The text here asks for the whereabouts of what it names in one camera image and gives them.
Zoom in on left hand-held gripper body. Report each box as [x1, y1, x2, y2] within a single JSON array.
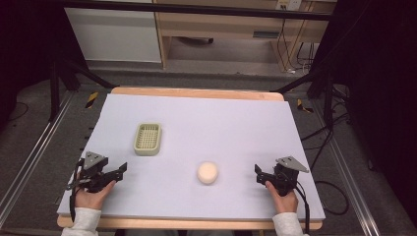
[[67, 150, 116, 194]]

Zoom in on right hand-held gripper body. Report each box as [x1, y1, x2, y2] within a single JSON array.
[[272, 155, 310, 198]]

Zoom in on person's right hand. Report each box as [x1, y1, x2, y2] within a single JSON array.
[[265, 180, 300, 215]]

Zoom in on person's left hand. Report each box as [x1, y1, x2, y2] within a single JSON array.
[[74, 179, 117, 211]]

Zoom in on green soap dish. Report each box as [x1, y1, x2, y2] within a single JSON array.
[[133, 122, 162, 156]]

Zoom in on round cream soap bar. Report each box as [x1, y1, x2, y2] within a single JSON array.
[[196, 160, 219, 186]]

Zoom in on lavender table mat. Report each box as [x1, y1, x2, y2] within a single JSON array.
[[56, 92, 327, 221]]

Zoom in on yellow black floor tape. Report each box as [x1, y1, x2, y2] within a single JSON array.
[[296, 98, 315, 114], [85, 90, 99, 109]]

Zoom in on black metal stand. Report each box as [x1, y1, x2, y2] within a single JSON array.
[[270, 70, 336, 131], [48, 58, 118, 123]]

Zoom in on wooden table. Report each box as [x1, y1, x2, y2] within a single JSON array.
[[56, 86, 325, 231]]

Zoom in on black curtain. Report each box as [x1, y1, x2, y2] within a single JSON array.
[[0, 0, 89, 129], [308, 0, 417, 227]]

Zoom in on white cabinet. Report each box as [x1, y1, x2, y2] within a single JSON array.
[[64, 0, 162, 64]]

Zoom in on wooden desk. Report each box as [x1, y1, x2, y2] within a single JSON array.
[[152, 0, 338, 72]]

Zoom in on white power strip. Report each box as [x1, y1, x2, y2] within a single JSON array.
[[275, 0, 302, 11]]

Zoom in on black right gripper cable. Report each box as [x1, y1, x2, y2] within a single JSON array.
[[287, 172, 312, 236]]

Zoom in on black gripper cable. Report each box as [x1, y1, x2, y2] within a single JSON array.
[[68, 158, 84, 224], [287, 172, 312, 236]]

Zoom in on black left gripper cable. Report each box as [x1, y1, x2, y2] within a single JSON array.
[[68, 158, 84, 224]]

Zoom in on black floor cable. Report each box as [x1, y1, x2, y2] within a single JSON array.
[[300, 84, 352, 216]]

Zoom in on metal floor rail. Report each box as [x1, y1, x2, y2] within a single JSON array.
[[0, 89, 77, 228], [311, 97, 382, 236]]

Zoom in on cables under wooden desk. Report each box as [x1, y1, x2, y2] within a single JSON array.
[[275, 18, 317, 74]]

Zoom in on black horizontal frame bar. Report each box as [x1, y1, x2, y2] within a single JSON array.
[[61, 0, 332, 22]]

